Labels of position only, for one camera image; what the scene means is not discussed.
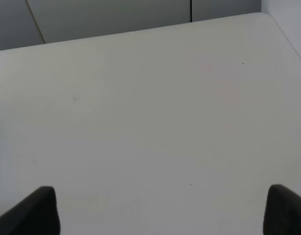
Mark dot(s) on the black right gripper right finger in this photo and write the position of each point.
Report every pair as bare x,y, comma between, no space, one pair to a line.
282,212

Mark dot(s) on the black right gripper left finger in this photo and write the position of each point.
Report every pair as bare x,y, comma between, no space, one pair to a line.
37,214

